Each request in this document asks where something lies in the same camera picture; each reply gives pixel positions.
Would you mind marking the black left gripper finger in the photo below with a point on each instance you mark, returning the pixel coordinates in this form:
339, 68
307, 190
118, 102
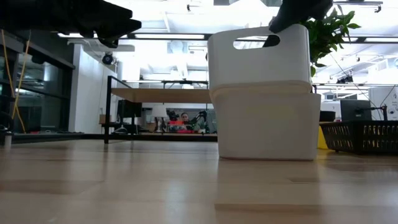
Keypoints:
124, 28
118, 11

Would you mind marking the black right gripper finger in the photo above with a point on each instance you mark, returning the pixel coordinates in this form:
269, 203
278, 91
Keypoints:
286, 23
272, 41

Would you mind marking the white plastic basket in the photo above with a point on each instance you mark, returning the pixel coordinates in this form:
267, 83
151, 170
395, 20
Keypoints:
258, 65
267, 124

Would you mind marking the yellow slotted plastic basket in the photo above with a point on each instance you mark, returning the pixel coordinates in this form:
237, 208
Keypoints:
321, 140

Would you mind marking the black slotted plastic basket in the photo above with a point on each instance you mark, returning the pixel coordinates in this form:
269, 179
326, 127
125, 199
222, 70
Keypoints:
360, 137

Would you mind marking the small black green robot arm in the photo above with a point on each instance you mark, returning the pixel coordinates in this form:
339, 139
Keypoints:
200, 119

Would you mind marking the black round ceiling spotlight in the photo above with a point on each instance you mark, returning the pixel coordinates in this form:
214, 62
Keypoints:
108, 58

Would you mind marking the green leafy small tree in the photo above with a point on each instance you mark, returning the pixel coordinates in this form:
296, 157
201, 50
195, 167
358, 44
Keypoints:
326, 37

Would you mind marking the long linear ceiling light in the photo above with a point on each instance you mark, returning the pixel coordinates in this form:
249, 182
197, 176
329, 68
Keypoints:
169, 36

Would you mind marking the black computer monitor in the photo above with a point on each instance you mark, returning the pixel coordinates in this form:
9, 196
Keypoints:
356, 109
129, 109

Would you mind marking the white shade table lamp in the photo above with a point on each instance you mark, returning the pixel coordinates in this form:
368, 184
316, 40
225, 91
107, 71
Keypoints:
159, 111

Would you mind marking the brown cardboard box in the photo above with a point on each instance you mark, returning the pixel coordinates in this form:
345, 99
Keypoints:
102, 119

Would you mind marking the red box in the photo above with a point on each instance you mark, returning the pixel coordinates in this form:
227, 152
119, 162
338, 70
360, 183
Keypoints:
176, 123

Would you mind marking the person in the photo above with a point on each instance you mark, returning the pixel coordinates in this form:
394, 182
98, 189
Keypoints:
185, 117

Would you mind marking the white cabinet with poster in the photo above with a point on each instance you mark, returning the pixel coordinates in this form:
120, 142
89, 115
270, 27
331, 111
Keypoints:
385, 99

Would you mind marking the small white cylinder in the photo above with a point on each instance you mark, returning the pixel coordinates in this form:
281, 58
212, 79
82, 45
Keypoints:
7, 140

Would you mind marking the black frame wooden shelf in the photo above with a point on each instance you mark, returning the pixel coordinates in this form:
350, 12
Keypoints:
161, 96

